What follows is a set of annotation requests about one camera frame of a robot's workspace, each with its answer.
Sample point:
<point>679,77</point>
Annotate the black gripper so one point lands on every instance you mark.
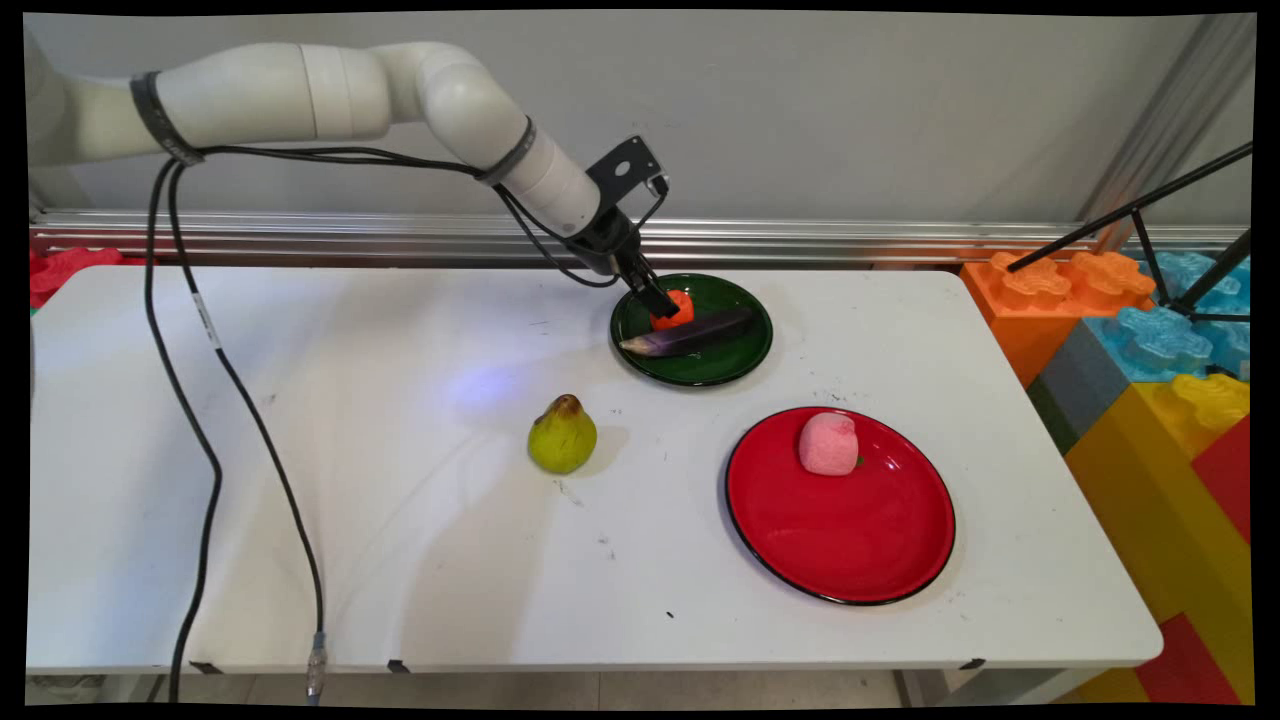
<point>608,240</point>

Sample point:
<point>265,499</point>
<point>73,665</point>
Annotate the orange toy pepper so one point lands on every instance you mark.
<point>682,308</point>

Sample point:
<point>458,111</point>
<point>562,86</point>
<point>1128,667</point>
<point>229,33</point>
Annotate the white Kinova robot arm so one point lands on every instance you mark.
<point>280,95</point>

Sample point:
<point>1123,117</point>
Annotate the purple toy eggplant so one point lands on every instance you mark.
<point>695,333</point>

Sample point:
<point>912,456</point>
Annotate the dark green plate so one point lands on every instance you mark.
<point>725,365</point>

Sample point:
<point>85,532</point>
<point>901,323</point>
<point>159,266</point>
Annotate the green toy pear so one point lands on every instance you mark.
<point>562,440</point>

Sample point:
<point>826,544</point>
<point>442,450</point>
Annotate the pink toy peach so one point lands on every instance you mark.
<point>828,445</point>

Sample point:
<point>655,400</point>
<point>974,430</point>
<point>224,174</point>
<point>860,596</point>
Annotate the red plate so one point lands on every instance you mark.
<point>850,535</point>

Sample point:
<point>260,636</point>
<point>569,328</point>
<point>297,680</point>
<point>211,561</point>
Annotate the orange giant building block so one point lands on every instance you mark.
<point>1020,320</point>

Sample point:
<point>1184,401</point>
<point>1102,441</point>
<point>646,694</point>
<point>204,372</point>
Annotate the grey giant building block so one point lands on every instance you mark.
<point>1075,375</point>

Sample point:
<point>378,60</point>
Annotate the black tripod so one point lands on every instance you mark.
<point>1120,220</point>

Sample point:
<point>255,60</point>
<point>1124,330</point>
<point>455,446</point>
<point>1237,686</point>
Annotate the blue giant building block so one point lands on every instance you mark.
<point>1150,345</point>

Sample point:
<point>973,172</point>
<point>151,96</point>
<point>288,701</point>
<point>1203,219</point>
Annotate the yellow giant building block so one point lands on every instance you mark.
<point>1150,500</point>

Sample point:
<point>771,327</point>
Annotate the red block beside yellow block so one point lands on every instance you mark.
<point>1228,475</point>

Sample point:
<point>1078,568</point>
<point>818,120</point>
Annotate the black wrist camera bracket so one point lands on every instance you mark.
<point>625,170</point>

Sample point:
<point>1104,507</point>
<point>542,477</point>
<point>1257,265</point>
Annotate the aluminium rail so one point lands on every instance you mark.
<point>850,240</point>

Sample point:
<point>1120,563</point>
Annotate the aluminium frame post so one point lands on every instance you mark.
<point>1170,130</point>

